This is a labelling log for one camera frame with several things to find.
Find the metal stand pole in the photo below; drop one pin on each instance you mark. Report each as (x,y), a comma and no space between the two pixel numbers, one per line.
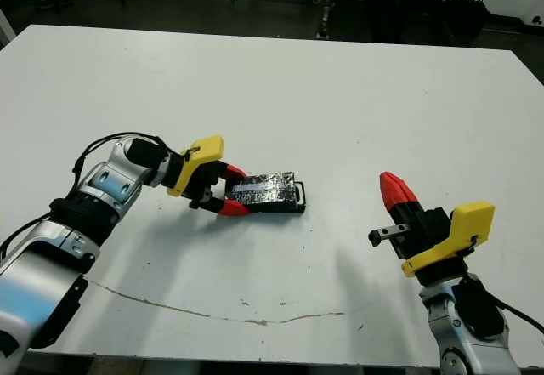
(325,18)

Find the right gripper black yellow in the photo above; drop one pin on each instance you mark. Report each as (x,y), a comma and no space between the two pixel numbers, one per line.
(472,226)

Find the glossy black box lid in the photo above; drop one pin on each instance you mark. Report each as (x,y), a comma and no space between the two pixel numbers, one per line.
(263,190)

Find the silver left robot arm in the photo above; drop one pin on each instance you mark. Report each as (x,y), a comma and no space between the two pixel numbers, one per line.
(115,181)

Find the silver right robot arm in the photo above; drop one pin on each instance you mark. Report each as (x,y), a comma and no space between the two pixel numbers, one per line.
(463,341)

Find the black box base white lining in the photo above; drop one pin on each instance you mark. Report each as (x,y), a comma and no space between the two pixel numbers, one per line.
(301,198)

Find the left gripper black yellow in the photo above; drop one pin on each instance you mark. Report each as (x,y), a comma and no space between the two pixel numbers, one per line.
(200,151)

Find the black bag with tools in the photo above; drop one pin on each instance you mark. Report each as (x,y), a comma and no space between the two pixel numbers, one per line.
(465,11)

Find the dark shoes of person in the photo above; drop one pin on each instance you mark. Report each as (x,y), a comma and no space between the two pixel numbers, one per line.
(53,1)

